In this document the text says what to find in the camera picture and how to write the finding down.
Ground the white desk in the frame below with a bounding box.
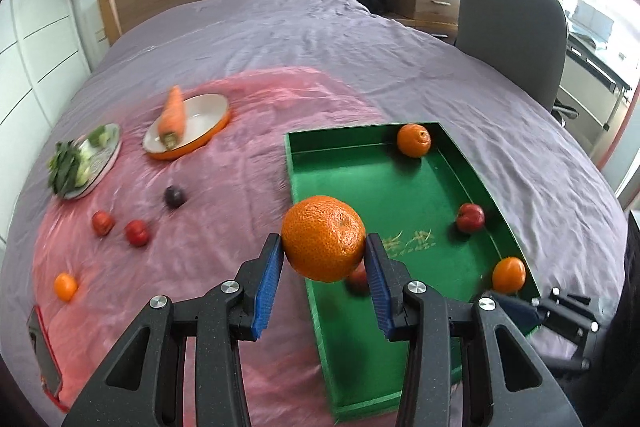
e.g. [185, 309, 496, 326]
[552, 32, 640, 152]

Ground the green rectangular tray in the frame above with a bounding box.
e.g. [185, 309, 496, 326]
[283, 122, 543, 425]

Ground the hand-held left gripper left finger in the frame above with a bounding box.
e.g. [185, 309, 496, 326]
[61, 233, 285, 427]

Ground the orange rimmed white plate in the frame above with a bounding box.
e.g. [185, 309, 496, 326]
[142, 93, 232, 161]

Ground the white wardrobe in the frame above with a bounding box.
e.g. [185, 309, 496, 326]
[0, 0, 93, 238]

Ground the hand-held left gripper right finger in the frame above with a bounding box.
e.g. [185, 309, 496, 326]
[364, 233, 583, 427]

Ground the carrot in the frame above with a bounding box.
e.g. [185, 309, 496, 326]
[157, 86, 187, 151]

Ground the grey office chair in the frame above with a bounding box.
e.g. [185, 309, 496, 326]
[455, 0, 578, 128]

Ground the orange mandarin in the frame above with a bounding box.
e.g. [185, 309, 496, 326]
[492, 257, 527, 295]
[396, 123, 432, 158]
[281, 195, 367, 283]
[54, 273, 79, 302]

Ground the pink plastic sheet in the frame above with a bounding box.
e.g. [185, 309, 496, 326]
[30, 67, 461, 427]

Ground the green leafy vegetable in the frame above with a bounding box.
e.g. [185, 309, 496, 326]
[47, 125, 112, 195]

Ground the smartphone with red case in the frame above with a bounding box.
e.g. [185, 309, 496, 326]
[27, 304, 65, 400]

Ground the patterned grey plate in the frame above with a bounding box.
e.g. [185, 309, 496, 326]
[50, 123, 122, 200]

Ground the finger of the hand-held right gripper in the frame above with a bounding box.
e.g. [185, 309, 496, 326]
[495, 288, 599, 334]
[547, 334, 593, 375]

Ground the red plum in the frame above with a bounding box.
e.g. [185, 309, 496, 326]
[346, 259, 372, 295]
[456, 203, 486, 234]
[125, 220, 151, 248]
[91, 211, 116, 237]

